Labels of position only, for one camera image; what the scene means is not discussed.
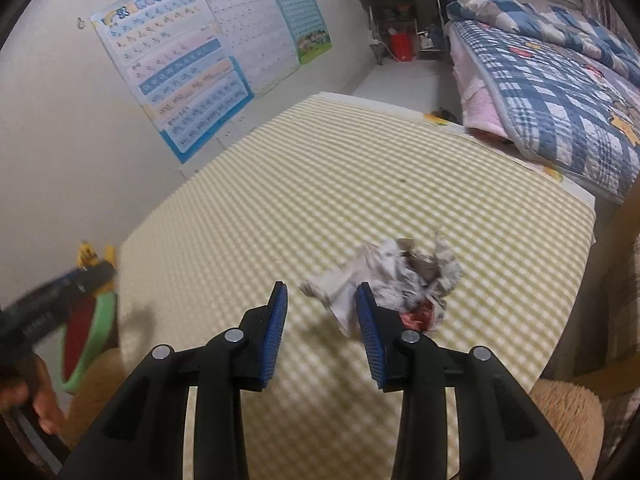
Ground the brown printed wrapper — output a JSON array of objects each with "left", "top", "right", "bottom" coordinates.
[{"left": 299, "top": 234, "right": 465, "bottom": 338}]

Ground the teal wall poster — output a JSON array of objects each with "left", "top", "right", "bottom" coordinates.
[{"left": 262, "top": 0, "right": 333, "bottom": 66}]

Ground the blue alphabet wall poster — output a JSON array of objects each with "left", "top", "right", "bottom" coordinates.
[{"left": 90, "top": 0, "right": 254, "bottom": 165}]

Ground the person's left hand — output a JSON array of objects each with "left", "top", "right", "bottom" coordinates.
[{"left": 0, "top": 354, "right": 66, "bottom": 436}]

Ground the red bin liner bag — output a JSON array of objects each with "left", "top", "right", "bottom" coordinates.
[{"left": 64, "top": 297, "right": 98, "bottom": 383}]

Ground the blue patchwork duvet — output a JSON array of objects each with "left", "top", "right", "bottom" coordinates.
[{"left": 445, "top": 0, "right": 640, "bottom": 86}]

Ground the pink patterned curtain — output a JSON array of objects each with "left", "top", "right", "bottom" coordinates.
[{"left": 582, "top": 0, "right": 621, "bottom": 36}]

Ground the red bucket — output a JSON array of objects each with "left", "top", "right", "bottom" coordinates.
[{"left": 390, "top": 32, "right": 416, "bottom": 62}]

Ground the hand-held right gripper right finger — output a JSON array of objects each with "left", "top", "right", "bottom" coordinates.
[{"left": 354, "top": 281, "right": 583, "bottom": 480}]

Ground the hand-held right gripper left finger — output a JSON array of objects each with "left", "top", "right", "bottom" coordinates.
[{"left": 59, "top": 281, "right": 290, "bottom": 480}]

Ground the yellow checked tablecloth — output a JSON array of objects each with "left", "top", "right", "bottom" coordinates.
[{"left": 117, "top": 97, "right": 596, "bottom": 480}]

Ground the beige plush cloth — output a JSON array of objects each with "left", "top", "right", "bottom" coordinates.
[{"left": 62, "top": 347, "right": 603, "bottom": 480}]

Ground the blue checked bed cover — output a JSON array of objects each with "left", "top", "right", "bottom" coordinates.
[{"left": 450, "top": 20, "right": 640, "bottom": 206}]

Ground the pink bed sheet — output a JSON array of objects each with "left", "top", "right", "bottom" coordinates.
[{"left": 445, "top": 22, "right": 516, "bottom": 141}]

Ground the green plastic bin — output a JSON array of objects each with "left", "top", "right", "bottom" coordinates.
[{"left": 59, "top": 291, "right": 120, "bottom": 393}]

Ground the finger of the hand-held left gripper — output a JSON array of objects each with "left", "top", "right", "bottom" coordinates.
[{"left": 10, "top": 261, "right": 119, "bottom": 346}]

